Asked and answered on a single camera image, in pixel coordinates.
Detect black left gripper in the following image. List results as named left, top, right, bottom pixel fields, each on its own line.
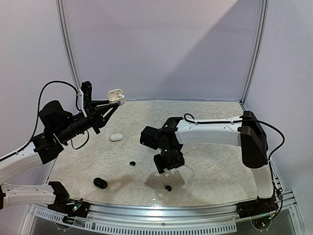
left=56, top=99, right=117, bottom=143

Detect beige charging case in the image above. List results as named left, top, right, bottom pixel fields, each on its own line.
left=107, top=89, right=126, bottom=106

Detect white earbud charging case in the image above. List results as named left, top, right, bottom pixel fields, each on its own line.
left=110, top=133, right=123, bottom=142

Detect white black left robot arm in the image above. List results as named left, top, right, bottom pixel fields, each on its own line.
left=0, top=99, right=125, bottom=212

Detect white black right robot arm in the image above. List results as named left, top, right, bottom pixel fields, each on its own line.
left=139, top=111, right=273, bottom=213

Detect black oval charging case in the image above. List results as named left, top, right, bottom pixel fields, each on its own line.
left=93, top=177, right=108, bottom=189

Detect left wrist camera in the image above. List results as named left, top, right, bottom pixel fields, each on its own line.
left=78, top=81, right=92, bottom=118

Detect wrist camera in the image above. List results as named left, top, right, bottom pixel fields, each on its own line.
left=78, top=81, right=92, bottom=118
left=139, top=126, right=160, bottom=150

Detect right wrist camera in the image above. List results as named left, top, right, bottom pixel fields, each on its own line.
left=139, top=126, right=160, bottom=150

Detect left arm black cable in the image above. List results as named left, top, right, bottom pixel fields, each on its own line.
left=0, top=81, right=90, bottom=162

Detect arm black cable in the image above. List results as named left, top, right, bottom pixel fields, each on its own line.
left=0, top=81, right=90, bottom=162
left=183, top=113, right=286, bottom=194

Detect aluminium front rail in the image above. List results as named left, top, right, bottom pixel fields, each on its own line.
left=22, top=190, right=306, bottom=235

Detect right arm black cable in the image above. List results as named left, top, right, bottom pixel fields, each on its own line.
left=183, top=113, right=286, bottom=194

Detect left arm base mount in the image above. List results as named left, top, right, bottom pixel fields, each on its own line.
left=47, top=194, right=91, bottom=218

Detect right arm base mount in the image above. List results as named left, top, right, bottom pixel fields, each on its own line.
left=236, top=190, right=283, bottom=218

